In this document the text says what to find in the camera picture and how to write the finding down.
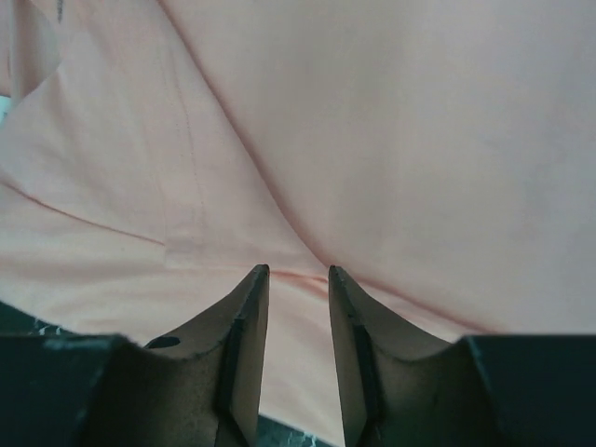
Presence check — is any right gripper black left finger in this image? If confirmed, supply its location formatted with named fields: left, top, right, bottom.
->
left=95, top=264, right=269, bottom=446

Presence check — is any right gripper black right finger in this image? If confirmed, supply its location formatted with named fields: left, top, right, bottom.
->
left=328, top=265, right=501, bottom=446

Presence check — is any pink t-shirt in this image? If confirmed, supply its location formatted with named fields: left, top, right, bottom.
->
left=1, top=1, right=595, bottom=443

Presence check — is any black marble pattern mat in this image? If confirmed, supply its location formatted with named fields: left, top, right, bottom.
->
left=1, top=303, right=331, bottom=447

